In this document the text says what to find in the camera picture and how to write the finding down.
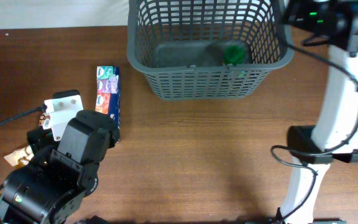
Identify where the grey plastic basket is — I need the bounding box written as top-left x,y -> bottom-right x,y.
127,0 -> 293,100

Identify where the brown crumpled snack bag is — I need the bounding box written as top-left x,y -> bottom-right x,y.
4,113 -> 54,168

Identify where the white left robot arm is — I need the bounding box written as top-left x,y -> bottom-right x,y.
0,110 -> 120,223

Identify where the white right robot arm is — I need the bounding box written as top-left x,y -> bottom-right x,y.
275,1 -> 358,223

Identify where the green capped jar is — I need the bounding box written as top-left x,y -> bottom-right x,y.
223,45 -> 246,65

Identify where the Kleenex tissue multipack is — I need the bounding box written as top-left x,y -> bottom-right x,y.
95,66 -> 121,129

